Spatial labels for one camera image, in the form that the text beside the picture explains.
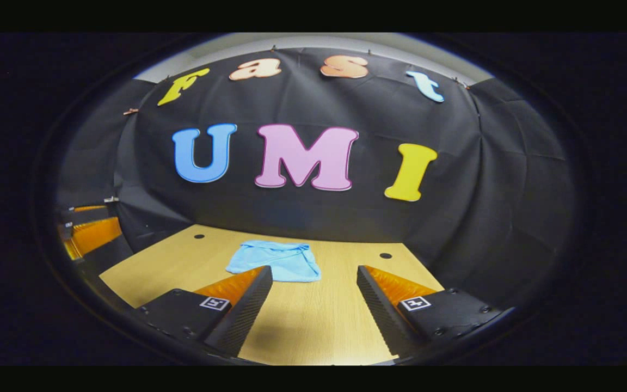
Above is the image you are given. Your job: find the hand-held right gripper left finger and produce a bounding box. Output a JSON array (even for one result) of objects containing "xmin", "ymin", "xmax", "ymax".
[{"xmin": 137, "ymin": 265, "xmax": 274, "ymax": 358}]

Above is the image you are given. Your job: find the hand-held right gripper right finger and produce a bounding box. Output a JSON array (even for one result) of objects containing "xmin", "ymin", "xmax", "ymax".
[{"xmin": 356, "ymin": 265, "xmax": 505, "ymax": 358}]

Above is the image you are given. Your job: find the light blue T-shirt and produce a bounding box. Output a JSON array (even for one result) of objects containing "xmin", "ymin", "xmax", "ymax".
[{"xmin": 225, "ymin": 240, "xmax": 322, "ymax": 283}]

